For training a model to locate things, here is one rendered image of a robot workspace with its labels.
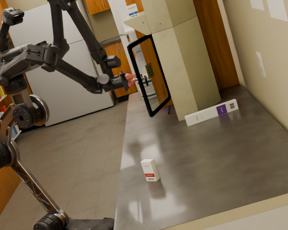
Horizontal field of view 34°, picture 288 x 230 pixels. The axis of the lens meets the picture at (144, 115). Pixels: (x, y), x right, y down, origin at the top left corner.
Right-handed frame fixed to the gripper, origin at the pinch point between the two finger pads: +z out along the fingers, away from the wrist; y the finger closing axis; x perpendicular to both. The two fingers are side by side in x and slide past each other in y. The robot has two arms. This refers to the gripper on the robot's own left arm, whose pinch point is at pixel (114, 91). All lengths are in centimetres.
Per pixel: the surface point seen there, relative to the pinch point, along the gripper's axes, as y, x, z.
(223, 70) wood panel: 65, -8, 6
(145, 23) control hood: 31, -46, -36
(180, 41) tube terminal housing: 45, -44, -22
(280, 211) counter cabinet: 55, -149, 23
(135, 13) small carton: 28, -40, -42
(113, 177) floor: -49, 150, 108
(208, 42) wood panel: 61, -8, -12
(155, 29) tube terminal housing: 35, -46, -32
